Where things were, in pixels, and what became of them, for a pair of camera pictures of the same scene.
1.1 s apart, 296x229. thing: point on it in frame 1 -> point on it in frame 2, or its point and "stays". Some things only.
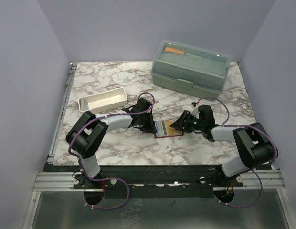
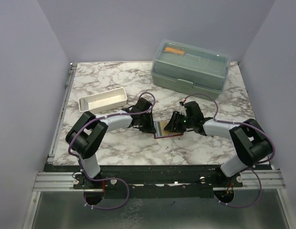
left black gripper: (150, 128) stays
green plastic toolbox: (196, 71) stays
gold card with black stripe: (170, 130) -> (163, 124)
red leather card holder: (162, 129) stays
